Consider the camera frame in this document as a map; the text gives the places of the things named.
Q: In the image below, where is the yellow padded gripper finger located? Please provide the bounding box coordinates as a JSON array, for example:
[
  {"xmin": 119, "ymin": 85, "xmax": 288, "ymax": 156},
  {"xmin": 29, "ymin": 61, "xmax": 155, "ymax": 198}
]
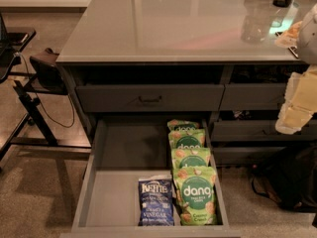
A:
[
  {"xmin": 290, "ymin": 68, "xmax": 317, "ymax": 117},
  {"xmin": 275, "ymin": 104, "xmax": 312, "ymax": 135}
]

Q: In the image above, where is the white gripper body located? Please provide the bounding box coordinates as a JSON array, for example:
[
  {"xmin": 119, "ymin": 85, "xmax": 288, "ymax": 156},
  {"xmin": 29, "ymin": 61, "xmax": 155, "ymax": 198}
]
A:
[{"xmin": 278, "ymin": 72, "xmax": 301, "ymax": 120}]

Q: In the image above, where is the blue Kettle chip bag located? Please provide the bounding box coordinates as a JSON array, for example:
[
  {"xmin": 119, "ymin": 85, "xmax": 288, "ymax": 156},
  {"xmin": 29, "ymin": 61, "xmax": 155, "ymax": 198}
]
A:
[{"xmin": 138, "ymin": 178, "xmax": 174, "ymax": 226}]

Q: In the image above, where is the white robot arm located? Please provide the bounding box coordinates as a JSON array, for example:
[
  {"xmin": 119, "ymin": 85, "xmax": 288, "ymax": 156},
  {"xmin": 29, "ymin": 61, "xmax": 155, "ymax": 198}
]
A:
[{"xmin": 275, "ymin": 5, "xmax": 317, "ymax": 135}]

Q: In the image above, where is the grey bottom right drawer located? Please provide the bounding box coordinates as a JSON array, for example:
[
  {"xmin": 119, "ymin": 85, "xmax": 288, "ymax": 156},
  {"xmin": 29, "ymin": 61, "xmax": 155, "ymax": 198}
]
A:
[{"xmin": 213, "ymin": 147, "xmax": 282, "ymax": 166}]

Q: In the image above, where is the grey middle right drawer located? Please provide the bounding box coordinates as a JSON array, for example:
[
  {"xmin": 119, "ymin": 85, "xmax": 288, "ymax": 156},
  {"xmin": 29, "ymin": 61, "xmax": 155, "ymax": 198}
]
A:
[{"xmin": 211, "ymin": 120, "xmax": 317, "ymax": 142}]

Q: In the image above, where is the grey top right drawer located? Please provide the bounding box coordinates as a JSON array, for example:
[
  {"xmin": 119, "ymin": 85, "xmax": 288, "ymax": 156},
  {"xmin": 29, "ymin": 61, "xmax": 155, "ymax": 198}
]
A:
[{"xmin": 220, "ymin": 83, "xmax": 285, "ymax": 111}]

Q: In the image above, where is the green dang chip bag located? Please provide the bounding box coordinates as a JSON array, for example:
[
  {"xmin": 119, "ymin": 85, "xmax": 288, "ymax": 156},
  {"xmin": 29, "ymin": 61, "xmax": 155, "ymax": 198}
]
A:
[
  {"xmin": 167, "ymin": 119, "xmax": 200, "ymax": 131},
  {"xmin": 171, "ymin": 148, "xmax": 211, "ymax": 169},
  {"xmin": 168, "ymin": 129, "xmax": 205, "ymax": 149},
  {"xmin": 173, "ymin": 166, "xmax": 217, "ymax": 226}
]

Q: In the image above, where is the rear green Dang chip bag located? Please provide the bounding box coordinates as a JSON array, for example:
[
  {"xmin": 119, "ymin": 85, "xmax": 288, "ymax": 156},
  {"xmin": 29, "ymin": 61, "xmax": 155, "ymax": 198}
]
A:
[{"xmin": 167, "ymin": 119, "xmax": 200, "ymax": 131}]

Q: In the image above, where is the front green Dang chip bag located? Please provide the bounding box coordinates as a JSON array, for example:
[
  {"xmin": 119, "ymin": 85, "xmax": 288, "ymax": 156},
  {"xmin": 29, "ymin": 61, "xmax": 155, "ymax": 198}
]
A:
[{"xmin": 173, "ymin": 166, "xmax": 217, "ymax": 226}]

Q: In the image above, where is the grey kitchen counter cabinet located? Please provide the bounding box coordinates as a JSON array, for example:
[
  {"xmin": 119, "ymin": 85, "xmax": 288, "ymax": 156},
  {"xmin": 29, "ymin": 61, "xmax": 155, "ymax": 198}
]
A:
[{"xmin": 55, "ymin": 0, "xmax": 317, "ymax": 169}]

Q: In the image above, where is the open grey middle drawer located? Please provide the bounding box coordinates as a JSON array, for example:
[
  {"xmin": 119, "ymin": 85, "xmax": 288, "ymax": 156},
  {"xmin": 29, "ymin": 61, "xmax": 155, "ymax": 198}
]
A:
[{"xmin": 59, "ymin": 115, "xmax": 241, "ymax": 238}]

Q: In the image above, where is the grey top left drawer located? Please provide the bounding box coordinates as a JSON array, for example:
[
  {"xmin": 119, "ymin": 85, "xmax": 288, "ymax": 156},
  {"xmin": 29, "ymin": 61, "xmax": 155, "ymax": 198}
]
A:
[{"xmin": 75, "ymin": 84, "xmax": 224, "ymax": 113}]

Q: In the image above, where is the black white fiducial marker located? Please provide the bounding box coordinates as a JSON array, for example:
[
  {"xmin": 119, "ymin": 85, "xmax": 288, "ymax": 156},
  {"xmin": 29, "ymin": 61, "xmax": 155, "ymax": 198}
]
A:
[{"xmin": 275, "ymin": 32, "xmax": 298, "ymax": 59}]

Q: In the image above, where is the black rolling stand desk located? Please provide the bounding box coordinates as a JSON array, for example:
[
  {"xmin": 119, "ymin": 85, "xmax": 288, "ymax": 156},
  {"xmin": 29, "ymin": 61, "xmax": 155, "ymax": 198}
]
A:
[{"xmin": 0, "ymin": 15, "xmax": 90, "ymax": 160}]

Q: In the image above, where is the black cable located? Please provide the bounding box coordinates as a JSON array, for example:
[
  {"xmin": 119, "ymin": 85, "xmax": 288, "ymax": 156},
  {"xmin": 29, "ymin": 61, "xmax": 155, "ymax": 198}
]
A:
[{"xmin": 14, "ymin": 53, "xmax": 76, "ymax": 129}]

